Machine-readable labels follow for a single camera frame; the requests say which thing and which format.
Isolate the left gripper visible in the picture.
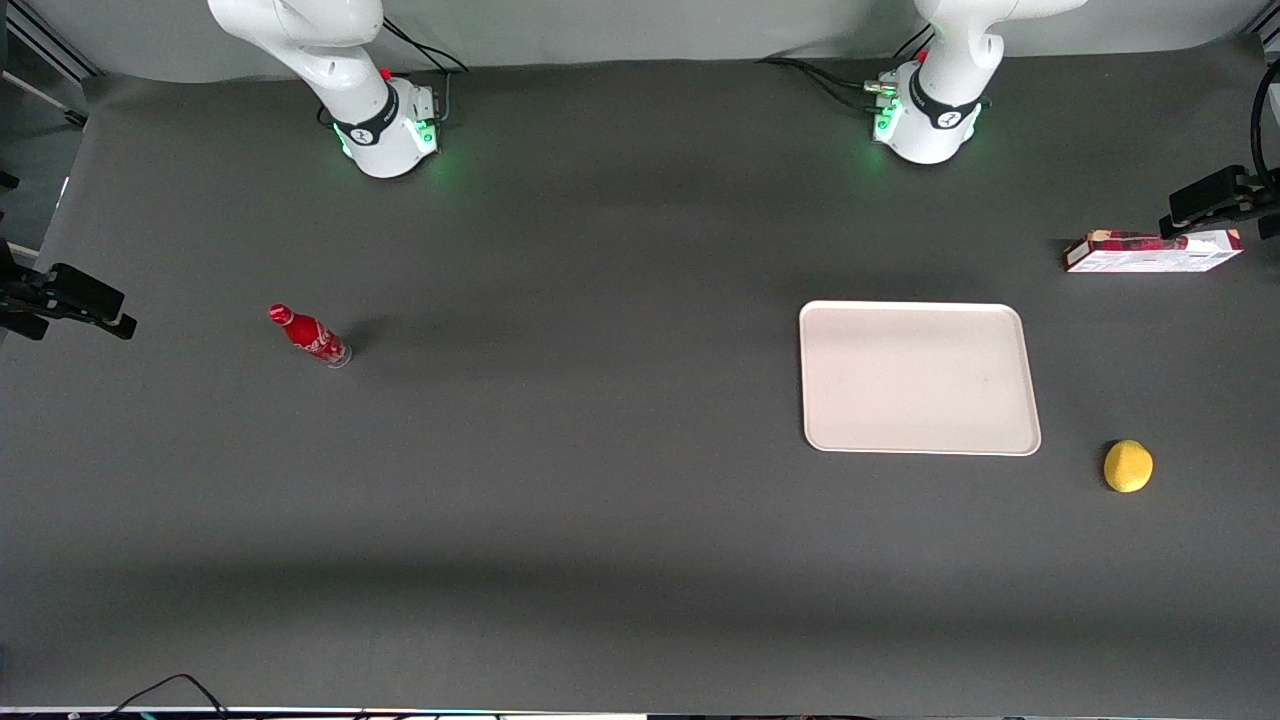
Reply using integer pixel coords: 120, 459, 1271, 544
1159, 170, 1280, 241

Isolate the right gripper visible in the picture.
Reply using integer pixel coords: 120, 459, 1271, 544
0, 240, 138, 342

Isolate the red cookie box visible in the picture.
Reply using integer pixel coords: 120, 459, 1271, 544
1062, 228, 1245, 274

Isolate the white rectangular tray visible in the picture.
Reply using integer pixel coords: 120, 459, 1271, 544
798, 300, 1043, 457

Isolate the red cola bottle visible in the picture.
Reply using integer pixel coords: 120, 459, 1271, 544
267, 303, 354, 370

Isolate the yellow lemon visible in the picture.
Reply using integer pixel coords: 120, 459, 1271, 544
1103, 439, 1155, 494

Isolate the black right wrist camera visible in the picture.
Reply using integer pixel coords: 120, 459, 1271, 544
44, 262, 127, 321

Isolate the aluminium frame bar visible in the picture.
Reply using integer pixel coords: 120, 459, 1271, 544
0, 0, 103, 83

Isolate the black table edge cable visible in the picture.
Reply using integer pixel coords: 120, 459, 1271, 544
98, 673, 233, 720

